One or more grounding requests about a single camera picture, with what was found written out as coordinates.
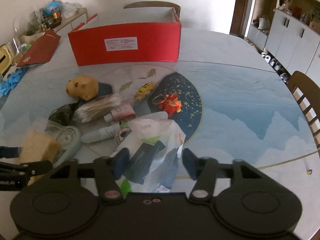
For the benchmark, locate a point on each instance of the white wall cabinet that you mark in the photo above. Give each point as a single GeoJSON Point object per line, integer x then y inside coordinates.
{"type": "Point", "coordinates": [292, 39]}

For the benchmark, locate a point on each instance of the cotton swab bag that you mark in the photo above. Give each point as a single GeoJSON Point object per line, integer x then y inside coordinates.
{"type": "Point", "coordinates": [97, 108]}

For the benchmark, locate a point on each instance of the tape roll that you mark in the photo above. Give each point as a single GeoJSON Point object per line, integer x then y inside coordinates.
{"type": "Point", "coordinates": [121, 135]}

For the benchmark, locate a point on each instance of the white plastic bag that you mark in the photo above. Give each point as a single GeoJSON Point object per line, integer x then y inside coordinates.
{"type": "Point", "coordinates": [155, 144]}

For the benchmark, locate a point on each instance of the brown wooden chair right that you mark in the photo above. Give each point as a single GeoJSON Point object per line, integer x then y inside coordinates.
{"type": "Point", "coordinates": [306, 93]}

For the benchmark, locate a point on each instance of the white sideboard cabinet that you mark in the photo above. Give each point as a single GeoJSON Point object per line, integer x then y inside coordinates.
{"type": "Point", "coordinates": [68, 24]}

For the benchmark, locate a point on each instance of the blue globe ornament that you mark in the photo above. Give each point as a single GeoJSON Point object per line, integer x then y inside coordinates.
{"type": "Point", "coordinates": [52, 14]}

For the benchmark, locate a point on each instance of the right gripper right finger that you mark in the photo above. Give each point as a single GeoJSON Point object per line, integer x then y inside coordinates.
{"type": "Point", "coordinates": [204, 172]}

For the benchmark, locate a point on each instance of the red cardboard box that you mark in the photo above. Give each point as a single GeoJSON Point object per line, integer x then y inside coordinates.
{"type": "Point", "coordinates": [132, 35]}

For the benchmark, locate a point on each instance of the brown wooden chair far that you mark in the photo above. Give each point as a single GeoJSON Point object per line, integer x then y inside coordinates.
{"type": "Point", "coordinates": [154, 4]}

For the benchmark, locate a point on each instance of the yellow sponge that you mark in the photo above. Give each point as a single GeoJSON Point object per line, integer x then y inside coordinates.
{"type": "Point", "coordinates": [37, 147]}

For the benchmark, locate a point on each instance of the brown wooden chair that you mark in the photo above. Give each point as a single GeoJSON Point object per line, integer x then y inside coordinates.
{"type": "Point", "coordinates": [306, 93]}
{"type": "Point", "coordinates": [154, 4]}

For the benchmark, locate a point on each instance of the glass dome terrarium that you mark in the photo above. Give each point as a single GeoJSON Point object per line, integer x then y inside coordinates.
{"type": "Point", "coordinates": [27, 26]}

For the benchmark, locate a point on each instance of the blue cloth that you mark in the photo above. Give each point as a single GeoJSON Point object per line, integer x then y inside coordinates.
{"type": "Point", "coordinates": [11, 82]}

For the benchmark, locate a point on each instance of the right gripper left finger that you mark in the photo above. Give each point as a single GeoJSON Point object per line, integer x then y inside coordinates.
{"type": "Point", "coordinates": [107, 171]}

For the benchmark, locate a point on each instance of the white green glue tube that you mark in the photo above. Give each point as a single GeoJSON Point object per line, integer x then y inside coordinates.
{"type": "Point", "coordinates": [101, 134]}

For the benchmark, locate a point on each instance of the yellow spotted pig toy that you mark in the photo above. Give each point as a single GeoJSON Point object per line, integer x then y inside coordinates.
{"type": "Point", "coordinates": [83, 87]}

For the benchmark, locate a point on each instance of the clear plastic bag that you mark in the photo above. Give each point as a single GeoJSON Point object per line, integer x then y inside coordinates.
{"type": "Point", "coordinates": [69, 9]}

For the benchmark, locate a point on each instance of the black snack packet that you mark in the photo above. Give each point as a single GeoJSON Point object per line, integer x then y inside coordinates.
{"type": "Point", "coordinates": [64, 114]}

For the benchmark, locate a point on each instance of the red plush keychain toy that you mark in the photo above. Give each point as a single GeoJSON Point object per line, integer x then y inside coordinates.
{"type": "Point", "coordinates": [168, 103]}

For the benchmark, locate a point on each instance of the white tote bag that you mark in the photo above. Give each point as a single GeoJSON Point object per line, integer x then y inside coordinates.
{"type": "Point", "coordinates": [264, 23]}

